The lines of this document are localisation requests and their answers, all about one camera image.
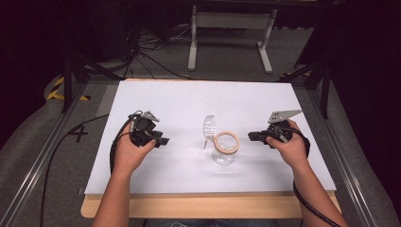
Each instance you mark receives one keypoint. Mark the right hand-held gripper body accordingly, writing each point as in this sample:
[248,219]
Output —
[280,125]

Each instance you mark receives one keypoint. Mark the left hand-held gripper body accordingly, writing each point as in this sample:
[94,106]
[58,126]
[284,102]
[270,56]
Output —
[144,125]

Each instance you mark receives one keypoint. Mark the clear glass jar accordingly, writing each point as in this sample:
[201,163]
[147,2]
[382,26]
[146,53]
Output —
[225,148]

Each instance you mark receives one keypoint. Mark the clear plastic cup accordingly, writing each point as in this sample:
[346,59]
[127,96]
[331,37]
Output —
[209,127]

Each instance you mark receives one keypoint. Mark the person's right hand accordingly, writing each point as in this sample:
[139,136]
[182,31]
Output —
[291,148]

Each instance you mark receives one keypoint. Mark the person's left hand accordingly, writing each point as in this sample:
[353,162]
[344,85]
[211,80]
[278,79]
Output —
[130,154]

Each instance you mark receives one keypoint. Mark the white table cover board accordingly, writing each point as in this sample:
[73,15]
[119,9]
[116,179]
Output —
[189,104]

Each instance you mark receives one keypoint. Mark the black tripod stand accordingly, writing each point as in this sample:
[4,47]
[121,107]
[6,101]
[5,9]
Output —
[75,71]
[318,75]

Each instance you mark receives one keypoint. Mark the yellow black floor tape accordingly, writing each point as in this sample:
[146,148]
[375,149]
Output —
[56,93]

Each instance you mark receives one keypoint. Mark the aluminium floor rail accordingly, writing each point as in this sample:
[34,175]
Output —
[343,164]
[34,167]

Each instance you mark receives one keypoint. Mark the white metal frame stand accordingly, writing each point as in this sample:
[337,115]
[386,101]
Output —
[231,22]

